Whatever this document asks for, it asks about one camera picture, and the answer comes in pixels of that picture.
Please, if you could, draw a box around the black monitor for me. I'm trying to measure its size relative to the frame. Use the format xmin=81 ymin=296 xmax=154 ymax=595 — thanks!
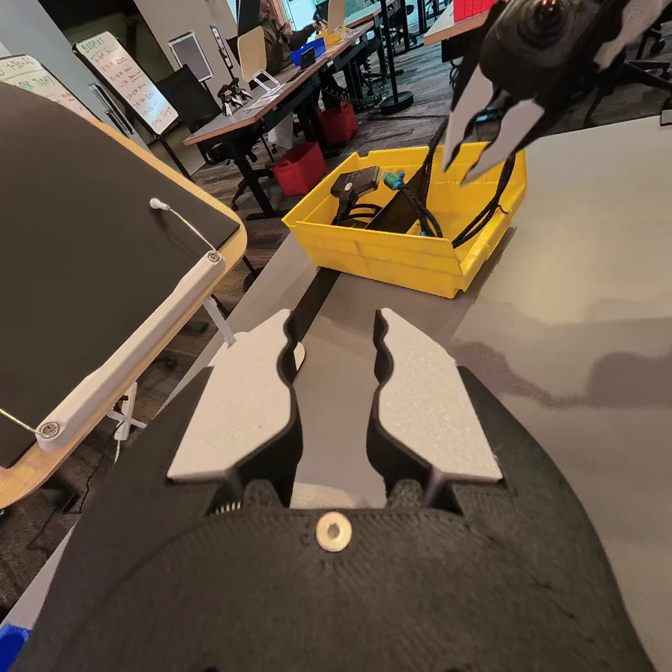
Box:
xmin=155 ymin=64 xmax=221 ymax=134

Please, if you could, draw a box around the grey framed sign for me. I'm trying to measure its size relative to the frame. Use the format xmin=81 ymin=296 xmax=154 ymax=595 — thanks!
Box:
xmin=168 ymin=31 xmax=213 ymax=82

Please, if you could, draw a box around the black hdmi cable coil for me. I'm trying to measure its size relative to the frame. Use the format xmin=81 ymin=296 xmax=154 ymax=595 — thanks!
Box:
xmin=451 ymin=149 xmax=518 ymax=249

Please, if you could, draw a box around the black and white device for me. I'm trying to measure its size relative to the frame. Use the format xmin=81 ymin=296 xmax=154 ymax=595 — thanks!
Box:
xmin=217 ymin=78 xmax=254 ymax=117

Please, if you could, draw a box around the black hdmi switch box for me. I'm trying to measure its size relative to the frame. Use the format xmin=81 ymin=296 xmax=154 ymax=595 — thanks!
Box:
xmin=330 ymin=164 xmax=386 ymax=228

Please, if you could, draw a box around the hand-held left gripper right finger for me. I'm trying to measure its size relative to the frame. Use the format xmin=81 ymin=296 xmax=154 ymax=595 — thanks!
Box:
xmin=366 ymin=308 xmax=504 ymax=489

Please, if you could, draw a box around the white power strip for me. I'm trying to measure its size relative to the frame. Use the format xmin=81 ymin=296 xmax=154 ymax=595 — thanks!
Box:
xmin=107 ymin=380 xmax=148 ymax=442

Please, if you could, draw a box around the red fabric bin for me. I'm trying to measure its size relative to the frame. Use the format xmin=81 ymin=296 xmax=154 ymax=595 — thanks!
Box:
xmin=317 ymin=101 xmax=360 ymax=148
xmin=272 ymin=142 xmax=327 ymax=197

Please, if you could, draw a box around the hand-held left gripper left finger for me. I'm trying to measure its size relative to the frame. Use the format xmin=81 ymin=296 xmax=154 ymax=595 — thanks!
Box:
xmin=167 ymin=309 xmax=305 ymax=489

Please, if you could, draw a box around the wooden book stand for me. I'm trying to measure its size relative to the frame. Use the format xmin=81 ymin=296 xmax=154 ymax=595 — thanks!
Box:
xmin=237 ymin=25 xmax=284 ymax=92

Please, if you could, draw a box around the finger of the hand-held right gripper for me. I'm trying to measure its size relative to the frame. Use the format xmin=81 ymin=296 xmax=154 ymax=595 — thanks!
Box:
xmin=461 ymin=99 xmax=552 ymax=186
xmin=441 ymin=67 xmax=502 ymax=173

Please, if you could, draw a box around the white tablet stand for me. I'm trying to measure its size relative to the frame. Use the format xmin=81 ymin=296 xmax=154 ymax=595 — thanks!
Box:
xmin=0 ymin=79 xmax=306 ymax=510

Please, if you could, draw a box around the whiteboard with green writing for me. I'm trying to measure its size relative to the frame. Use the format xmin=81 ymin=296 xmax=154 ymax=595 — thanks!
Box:
xmin=0 ymin=54 xmax=100 ymax=123

